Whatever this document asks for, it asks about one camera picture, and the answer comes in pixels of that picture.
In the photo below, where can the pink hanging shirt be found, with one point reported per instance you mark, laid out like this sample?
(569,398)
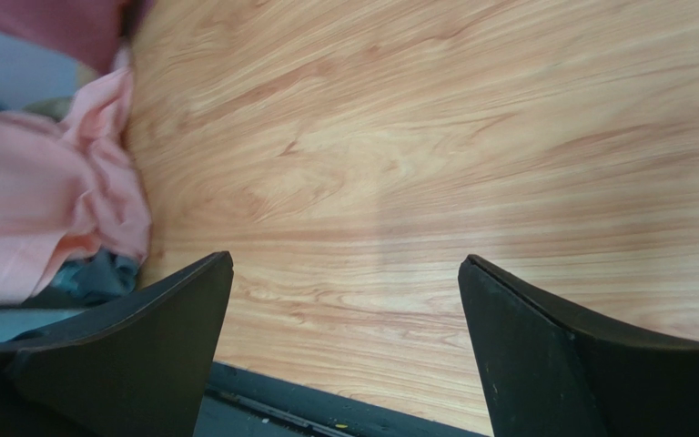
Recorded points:
(68,188)

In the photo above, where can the grey-blue hanging shirt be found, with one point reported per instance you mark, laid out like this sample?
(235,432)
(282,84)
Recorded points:
(88,282)

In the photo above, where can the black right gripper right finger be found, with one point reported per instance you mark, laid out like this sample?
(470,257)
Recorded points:
(550,367)

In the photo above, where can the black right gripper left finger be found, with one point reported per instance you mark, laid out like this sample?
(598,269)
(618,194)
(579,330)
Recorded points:
(135,366)

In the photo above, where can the maroon tank top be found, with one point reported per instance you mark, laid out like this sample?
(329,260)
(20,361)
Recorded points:
(90,31)

